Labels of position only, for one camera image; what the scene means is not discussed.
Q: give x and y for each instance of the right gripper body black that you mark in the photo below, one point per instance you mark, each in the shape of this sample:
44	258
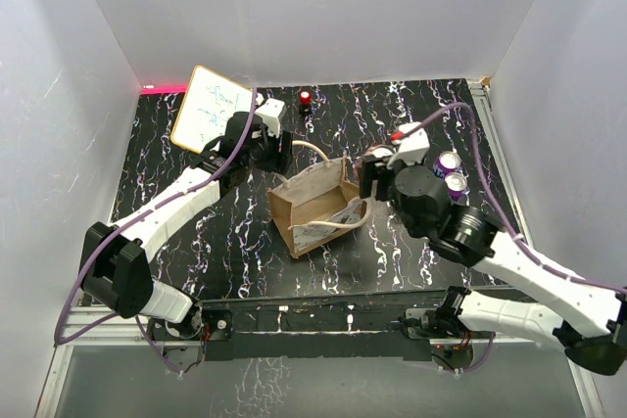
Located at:
408	220

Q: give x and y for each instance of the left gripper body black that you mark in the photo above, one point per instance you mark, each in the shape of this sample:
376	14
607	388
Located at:
265	157

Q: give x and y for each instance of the red cola can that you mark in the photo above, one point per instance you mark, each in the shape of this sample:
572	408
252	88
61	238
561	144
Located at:
381	151

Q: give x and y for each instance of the purple soda can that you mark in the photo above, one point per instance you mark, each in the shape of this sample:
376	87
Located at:
456	185
446	163

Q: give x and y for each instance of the burlap canvas bag rope handles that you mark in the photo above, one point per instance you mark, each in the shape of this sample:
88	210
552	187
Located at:
317	205

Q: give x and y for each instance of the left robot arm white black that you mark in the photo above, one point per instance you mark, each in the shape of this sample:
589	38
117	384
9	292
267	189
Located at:
115	270

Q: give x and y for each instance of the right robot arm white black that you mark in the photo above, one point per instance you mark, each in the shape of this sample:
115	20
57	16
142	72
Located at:
565	311

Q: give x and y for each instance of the red button on black base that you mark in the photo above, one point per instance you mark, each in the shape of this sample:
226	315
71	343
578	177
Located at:
305	102

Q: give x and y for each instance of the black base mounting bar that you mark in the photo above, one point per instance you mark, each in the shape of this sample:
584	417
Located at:
400	324

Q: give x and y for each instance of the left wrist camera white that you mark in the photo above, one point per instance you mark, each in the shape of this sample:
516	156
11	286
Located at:
271	112

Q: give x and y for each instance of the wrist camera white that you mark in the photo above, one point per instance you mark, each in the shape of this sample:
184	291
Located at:
271	112
410	144

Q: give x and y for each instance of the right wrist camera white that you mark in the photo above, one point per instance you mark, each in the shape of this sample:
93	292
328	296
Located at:
410	144

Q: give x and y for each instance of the whiteboard with yellow frame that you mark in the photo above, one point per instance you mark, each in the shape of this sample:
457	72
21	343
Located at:
210	100

